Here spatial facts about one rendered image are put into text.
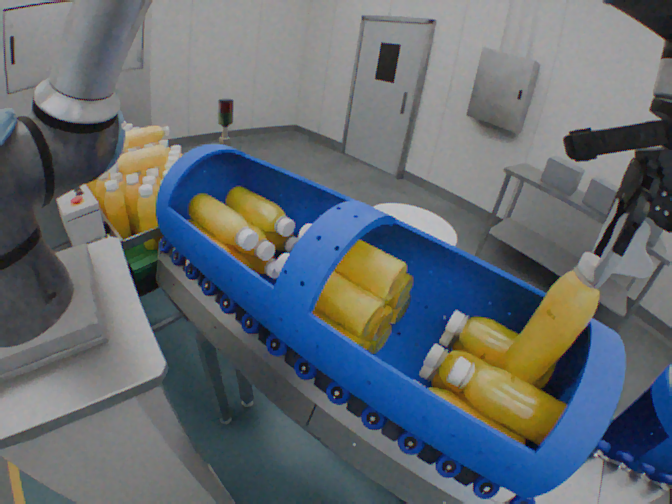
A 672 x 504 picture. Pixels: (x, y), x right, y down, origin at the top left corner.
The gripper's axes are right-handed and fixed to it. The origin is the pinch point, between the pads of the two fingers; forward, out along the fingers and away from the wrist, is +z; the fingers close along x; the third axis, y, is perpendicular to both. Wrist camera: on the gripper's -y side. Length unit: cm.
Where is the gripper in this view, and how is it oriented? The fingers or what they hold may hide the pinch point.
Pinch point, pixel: (594, 266)
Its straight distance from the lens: 41.8
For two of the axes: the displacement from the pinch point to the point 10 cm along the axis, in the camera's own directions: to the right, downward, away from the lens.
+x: 6.1, -3.7, 6.9
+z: -1.3, 8.2, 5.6
